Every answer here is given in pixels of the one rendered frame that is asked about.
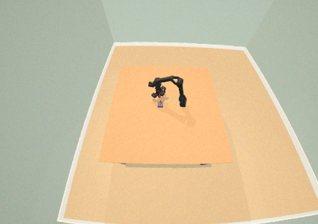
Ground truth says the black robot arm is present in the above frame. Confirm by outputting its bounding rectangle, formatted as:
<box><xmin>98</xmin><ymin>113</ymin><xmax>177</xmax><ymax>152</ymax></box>
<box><xmin>148</xmin><ymin>75</ymin><xmax>187</xmax><ymax>107</ymax></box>

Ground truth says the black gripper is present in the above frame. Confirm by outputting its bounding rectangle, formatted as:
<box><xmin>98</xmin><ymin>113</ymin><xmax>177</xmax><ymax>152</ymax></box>
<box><xmin>151</xmin><ymin>86</ymin><xmax>167</xmax><ymax>98</ymax></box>

